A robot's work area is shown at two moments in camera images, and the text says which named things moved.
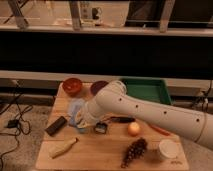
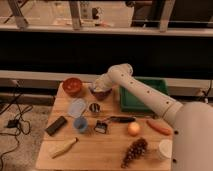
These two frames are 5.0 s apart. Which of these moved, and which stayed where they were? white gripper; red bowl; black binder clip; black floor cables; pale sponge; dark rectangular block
Moved: white gripper; pale sponge
Stayed: dark rectangular block; black floor cables; black binder clip; red bowl
